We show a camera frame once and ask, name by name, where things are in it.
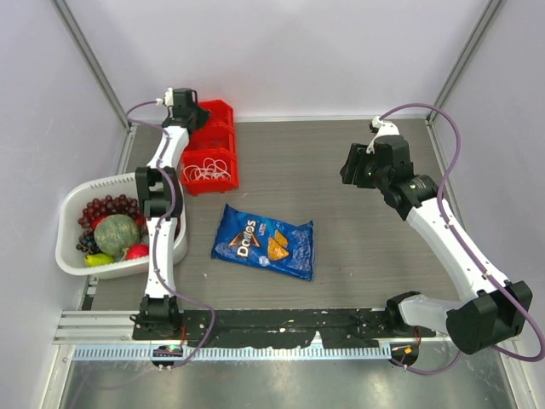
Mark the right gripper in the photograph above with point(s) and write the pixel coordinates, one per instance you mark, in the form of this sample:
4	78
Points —
358	157

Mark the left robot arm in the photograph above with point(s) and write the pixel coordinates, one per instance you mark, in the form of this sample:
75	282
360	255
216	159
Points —
161	200

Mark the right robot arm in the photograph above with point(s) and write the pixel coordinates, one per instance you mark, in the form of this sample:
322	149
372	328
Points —
489	306

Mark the blue Doritos chip bag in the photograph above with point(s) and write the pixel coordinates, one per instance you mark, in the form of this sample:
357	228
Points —
266	243

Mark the red plastic bin rack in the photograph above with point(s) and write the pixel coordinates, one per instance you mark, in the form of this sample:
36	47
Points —
209	164

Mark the red apple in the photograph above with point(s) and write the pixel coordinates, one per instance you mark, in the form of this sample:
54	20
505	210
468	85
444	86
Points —
137	251

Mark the purple grape bunch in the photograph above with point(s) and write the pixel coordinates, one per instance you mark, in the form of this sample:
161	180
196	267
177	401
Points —
97	209

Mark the green melon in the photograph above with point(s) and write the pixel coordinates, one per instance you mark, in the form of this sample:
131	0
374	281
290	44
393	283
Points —
115	234

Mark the yellow-green pear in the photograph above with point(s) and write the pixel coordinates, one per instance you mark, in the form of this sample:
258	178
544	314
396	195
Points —
98	259

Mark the dark grape bunch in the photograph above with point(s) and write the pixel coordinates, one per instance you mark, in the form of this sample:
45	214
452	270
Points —
86	242

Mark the white fruit basket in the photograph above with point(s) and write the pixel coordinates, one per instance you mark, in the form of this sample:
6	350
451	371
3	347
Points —
67	256

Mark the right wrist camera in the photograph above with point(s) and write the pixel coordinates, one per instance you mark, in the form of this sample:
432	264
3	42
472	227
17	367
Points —
380	128

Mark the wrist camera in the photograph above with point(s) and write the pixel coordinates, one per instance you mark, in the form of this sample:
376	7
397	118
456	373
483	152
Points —
167	100
380	128

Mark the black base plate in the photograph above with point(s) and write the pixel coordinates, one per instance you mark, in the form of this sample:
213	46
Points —
338	328

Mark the slotted cable duct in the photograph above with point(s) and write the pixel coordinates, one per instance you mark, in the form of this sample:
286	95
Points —
155	352

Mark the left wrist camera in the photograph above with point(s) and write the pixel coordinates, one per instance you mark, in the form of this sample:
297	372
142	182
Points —
167	100

